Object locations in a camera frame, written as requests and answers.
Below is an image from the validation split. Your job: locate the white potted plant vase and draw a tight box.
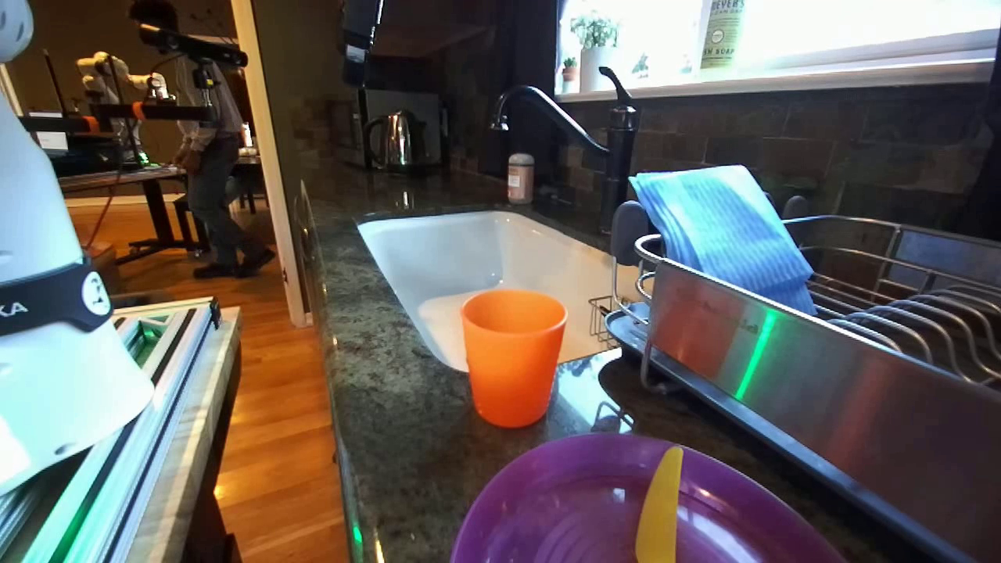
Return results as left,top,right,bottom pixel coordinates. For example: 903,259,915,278
571,13,620,95

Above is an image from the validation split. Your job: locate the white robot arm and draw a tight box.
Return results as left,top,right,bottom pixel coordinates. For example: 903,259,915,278
0,103,155,495

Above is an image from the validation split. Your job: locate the person in grey shirt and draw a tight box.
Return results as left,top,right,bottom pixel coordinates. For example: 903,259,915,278
167,50,274,278

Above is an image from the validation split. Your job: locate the orange plastic cup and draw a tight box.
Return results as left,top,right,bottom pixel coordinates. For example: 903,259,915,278
461,289,566,428

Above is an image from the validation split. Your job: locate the black kitchen faucet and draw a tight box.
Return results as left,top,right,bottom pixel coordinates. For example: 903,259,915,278
492,65,640,236

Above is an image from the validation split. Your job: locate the dark wooden table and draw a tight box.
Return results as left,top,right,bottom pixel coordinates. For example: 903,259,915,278
58,150,265,267

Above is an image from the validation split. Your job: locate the purple plastic plate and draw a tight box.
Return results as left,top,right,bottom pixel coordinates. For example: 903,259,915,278
450,435,845,563

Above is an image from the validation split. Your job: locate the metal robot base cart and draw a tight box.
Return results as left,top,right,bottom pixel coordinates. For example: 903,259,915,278
0,298,240,563

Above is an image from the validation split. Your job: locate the yellow plastic utensil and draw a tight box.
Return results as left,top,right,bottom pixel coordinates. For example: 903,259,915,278
634,449,684,563

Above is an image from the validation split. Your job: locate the small white soap bottle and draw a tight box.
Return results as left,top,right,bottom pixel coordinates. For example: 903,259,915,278
507,153,534,203

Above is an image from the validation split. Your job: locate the blue dish cloth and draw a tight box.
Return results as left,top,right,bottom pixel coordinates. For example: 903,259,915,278
633,165,817,314

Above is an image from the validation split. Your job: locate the steel electric kettle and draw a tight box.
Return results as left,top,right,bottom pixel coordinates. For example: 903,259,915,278
367,111,426,172

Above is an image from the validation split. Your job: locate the stainless steel dish rack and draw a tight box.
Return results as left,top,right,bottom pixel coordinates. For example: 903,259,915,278
611,203,1001,563

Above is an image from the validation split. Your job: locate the white kitchen sink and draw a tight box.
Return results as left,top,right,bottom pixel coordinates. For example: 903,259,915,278
359,210,640,374

